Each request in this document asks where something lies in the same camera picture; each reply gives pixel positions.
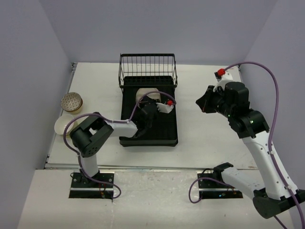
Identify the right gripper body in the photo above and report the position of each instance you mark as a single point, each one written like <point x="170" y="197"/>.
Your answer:
<point x="217" y="99"/>

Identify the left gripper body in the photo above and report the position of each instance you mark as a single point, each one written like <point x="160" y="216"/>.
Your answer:
<point x="142" y="103"/>

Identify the large cream bowl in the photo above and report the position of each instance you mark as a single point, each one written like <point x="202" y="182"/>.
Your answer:
<point x="153" y="94"/>

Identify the beige floral bowl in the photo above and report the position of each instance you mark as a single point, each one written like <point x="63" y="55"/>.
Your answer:
<point x="77" y="111"/>

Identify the blue patterned bowl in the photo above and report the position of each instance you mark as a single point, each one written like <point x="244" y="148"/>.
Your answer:
<point x="71" y="102"/>

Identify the beige bowl with leaf print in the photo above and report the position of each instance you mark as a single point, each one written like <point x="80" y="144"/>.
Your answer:
<point x="62" y="122"/>

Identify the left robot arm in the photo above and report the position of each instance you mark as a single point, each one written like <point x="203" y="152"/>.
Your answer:
<point x="90" y="135"/>

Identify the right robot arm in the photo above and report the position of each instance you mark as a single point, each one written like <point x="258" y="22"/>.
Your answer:
<point x="277" y="193"/>

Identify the black dish rack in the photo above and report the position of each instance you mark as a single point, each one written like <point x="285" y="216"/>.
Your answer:
<point x="149" y="70"/>

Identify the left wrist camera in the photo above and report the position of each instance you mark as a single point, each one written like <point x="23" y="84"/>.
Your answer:
<point x="166" y="107"/>

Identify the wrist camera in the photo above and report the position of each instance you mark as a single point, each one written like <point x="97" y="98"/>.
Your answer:
<point x="166" y="107"/>
<point x="223" y="78"/>

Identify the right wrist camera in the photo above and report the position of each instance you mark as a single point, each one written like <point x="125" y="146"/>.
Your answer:
<point x="223" y="78"/>

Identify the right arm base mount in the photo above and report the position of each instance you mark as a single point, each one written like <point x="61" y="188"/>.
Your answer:
<point x="211" y="190"/>

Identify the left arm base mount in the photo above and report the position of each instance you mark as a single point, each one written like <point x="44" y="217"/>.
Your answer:
<point x="82" y="187"/>

